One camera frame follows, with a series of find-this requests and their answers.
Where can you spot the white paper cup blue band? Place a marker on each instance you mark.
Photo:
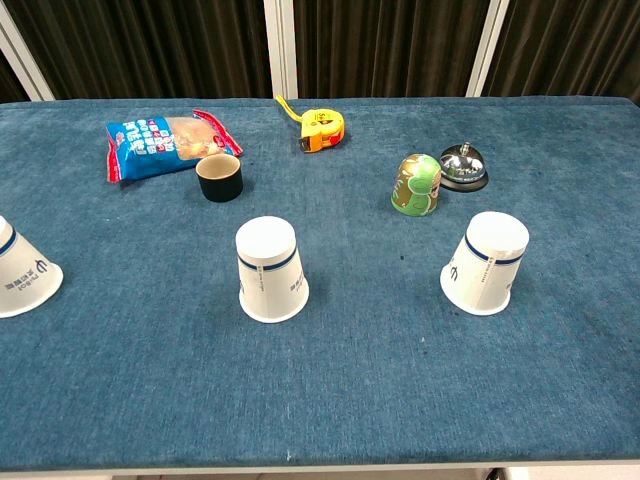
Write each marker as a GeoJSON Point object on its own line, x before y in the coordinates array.
{"type": "Point", "coordinates": [270, 280]}
{"type": "Point", "coordinates": [20, 285]}
{"type": "Point", "coordinates": [485, 270]}

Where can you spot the yellow tape measure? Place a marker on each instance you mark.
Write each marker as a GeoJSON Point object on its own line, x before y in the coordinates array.
{"type": "Point", "coordinates": [322, 131]}

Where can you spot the green painted nesting doll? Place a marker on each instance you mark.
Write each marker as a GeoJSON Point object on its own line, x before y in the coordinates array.
{"type": "Point", "coordinates": [417, 187]}

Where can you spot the black cylindrical cup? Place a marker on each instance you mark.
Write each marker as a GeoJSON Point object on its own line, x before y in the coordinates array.
{"type": "Point", "coordinates": [220, 182]}

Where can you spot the blue table cloth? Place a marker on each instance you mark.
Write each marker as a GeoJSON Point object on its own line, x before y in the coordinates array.
{"type": "Point", "coordinates": [350, 375]}

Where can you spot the chrome desk call bell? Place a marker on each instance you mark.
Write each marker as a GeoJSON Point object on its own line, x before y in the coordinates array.
{"type": "Point", "coordinates": [462, 167]}

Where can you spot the blue red snack bag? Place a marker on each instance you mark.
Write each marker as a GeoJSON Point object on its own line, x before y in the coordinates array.
{"type": "Point", "coordinates": [150, 150]}

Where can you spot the dark pleated curtain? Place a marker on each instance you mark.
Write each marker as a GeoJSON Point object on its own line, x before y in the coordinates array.
{"type": "Point", "coordinates": [390, 45]}
{"type": "Point", "coordinates": [150, 45]}
{"type": "Point", "coordinates": [575, 45]}

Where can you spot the white frame post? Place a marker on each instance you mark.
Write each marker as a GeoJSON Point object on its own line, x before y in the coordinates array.
{"type": "Point", "coordinates": [490, 50]}
{"type": "Point", "coordinates": [280, 50]}
{"type": "Point", "coordinates": [25, 60]}

